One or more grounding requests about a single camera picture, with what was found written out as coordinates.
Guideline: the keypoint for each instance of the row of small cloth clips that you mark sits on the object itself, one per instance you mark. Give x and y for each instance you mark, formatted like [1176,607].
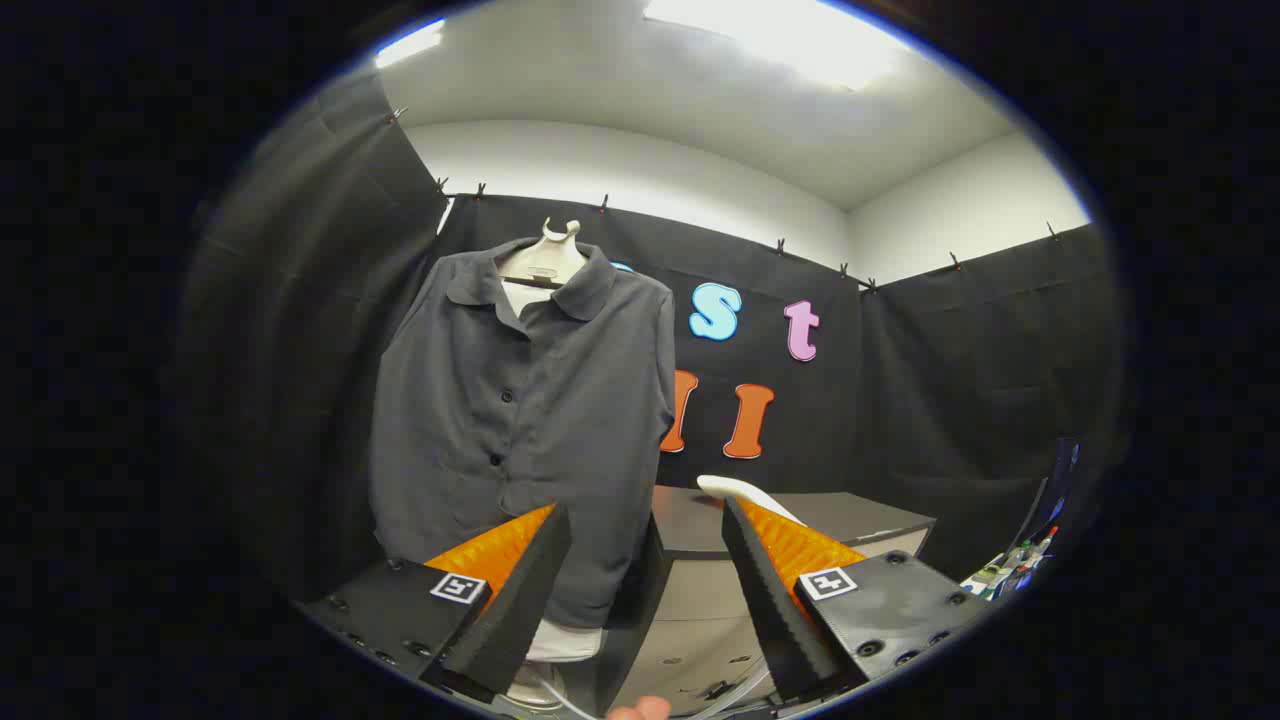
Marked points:
[780,245]

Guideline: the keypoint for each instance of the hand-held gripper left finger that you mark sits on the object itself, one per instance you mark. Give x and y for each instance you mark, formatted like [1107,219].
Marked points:
[520,610]

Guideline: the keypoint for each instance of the cream plastic hanger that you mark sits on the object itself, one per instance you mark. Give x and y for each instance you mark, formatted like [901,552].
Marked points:
[545,255]

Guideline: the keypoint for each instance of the dark grey button shirt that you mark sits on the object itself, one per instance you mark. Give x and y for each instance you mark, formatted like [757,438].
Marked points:
[520,430]

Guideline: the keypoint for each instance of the white backing board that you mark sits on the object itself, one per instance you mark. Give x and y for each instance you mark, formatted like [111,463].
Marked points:
[565,642]

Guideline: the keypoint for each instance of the grey cabinet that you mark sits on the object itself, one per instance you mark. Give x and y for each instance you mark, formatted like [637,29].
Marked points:
[860,515]

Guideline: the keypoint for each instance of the large ceiling light panel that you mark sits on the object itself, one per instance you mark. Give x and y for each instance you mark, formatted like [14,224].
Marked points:
[790,35]

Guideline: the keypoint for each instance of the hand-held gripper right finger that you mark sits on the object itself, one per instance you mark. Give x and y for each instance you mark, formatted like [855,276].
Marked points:
[770,610]

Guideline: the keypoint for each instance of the small ceiling light panel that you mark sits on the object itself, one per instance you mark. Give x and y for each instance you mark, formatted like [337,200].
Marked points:
[410,43]

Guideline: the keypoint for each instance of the pile of small desk items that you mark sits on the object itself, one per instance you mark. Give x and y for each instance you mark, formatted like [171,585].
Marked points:
[1005,570]

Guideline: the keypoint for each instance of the black backdrop cloth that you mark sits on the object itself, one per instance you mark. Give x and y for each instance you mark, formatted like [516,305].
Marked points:
[950,400]

